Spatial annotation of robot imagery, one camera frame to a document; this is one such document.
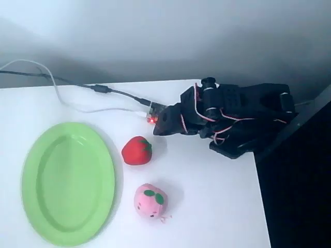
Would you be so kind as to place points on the green oval plate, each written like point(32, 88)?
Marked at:
point(68, 183)

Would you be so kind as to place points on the pink plush peach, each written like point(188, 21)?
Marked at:
point(151, 201)

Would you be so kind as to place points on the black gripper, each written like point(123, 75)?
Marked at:
point(167, 121)

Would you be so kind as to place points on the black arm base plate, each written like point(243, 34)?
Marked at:
point(230, 151)

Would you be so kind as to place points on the circuit board with red LED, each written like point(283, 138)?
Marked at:
point(154, 112)

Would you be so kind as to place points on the black slanted desk bar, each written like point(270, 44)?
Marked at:
point(292, 124)

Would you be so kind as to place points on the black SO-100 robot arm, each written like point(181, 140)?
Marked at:
point(232, 98)

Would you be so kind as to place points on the red plush strawberry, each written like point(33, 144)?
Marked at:
point(136, 151)

